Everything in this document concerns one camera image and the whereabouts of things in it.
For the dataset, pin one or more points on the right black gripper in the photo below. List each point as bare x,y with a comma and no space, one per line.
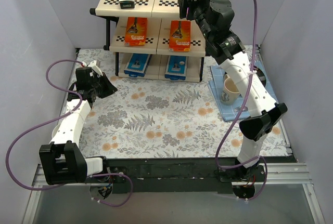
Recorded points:
183,4

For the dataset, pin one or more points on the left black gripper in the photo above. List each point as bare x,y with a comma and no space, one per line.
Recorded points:
98,85

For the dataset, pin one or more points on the blue razor box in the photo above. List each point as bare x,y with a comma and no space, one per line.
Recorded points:
137,65
176,68

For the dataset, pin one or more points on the orange Gillette razor pack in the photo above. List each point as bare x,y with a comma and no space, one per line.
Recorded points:
180,36
136,31

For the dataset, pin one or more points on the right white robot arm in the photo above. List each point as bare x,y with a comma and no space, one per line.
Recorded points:
264,111

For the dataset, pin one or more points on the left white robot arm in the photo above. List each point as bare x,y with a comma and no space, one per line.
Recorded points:
62,160

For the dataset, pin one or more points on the floral table mat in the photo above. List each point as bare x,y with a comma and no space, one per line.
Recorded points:
156,119

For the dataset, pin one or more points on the dark rimmed plate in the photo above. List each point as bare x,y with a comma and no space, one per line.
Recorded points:
261,75

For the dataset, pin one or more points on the beige ceramic mug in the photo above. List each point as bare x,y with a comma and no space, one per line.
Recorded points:
229,92

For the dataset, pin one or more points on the silver fork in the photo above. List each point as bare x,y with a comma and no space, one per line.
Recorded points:
238,109

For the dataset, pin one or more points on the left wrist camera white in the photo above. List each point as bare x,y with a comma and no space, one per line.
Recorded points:
95,67

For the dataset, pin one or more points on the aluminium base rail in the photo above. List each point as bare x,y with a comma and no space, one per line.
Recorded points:
181,191

